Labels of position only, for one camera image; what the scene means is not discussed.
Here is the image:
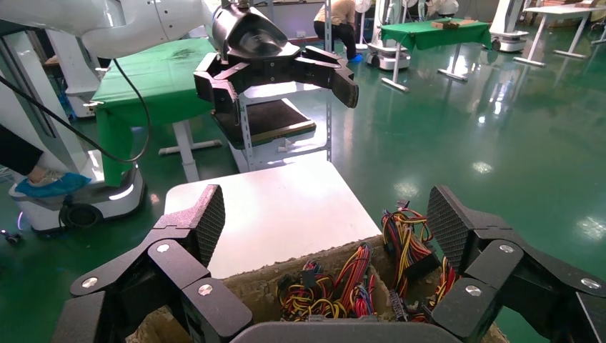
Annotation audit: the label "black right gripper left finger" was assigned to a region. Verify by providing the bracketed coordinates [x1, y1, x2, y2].
[69, 184, 253, 343]

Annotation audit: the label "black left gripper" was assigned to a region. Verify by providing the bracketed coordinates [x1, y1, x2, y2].
[193, 4, 359, 114]

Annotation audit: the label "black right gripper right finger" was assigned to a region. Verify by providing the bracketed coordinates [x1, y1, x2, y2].
[427, 185, 606, 343]

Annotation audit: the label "colourful wire harness bundle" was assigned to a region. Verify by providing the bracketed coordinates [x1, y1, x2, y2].
[381, 199, 460, 323]

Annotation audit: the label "black mat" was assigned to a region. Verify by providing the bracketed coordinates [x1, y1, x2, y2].
[212, 99, 317, 149]

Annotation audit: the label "white metal shelf rack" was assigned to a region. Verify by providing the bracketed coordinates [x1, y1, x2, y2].
[208, 0, 334, 174]

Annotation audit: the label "crouching person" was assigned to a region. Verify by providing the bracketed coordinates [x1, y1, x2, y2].
[313, 0, 364, 64]

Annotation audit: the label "brown cardboard box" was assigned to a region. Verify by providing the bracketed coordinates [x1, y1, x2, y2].
[125, 234, 510, 343]

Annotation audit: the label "white robot torso with base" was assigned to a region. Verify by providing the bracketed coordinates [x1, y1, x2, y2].
[0, 21, 146, 234]

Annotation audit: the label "white standing fan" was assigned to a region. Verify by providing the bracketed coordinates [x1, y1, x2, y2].
[354, 0, 374, 51]

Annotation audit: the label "white wheeled robot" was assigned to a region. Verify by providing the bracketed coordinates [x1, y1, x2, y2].
[489, 0, 530, 53]
[367, 0, 412, 72]

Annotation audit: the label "green cloth covered table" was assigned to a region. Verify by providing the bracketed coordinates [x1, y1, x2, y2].
[379, 18, 493, 93]
[92, 37, 224, 188]

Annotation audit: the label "leg with blue shoe cover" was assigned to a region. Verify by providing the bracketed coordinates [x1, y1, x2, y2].
[0, 124, 91, 200]

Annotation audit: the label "flat cardboard pieces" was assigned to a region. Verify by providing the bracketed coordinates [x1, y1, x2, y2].
[430, 18, 480, 31]

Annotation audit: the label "white robot column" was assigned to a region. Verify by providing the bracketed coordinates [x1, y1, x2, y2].
[46, 29, 103, 119]

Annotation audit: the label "white table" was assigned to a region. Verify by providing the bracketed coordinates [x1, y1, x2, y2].
[513, 2, 606, 69]

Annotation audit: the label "black cable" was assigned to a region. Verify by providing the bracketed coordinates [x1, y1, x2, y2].
[0, 57, 152, 165]

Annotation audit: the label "grey power supply with cables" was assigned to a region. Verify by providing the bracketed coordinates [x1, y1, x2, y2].
[277, 242, 379, 324]

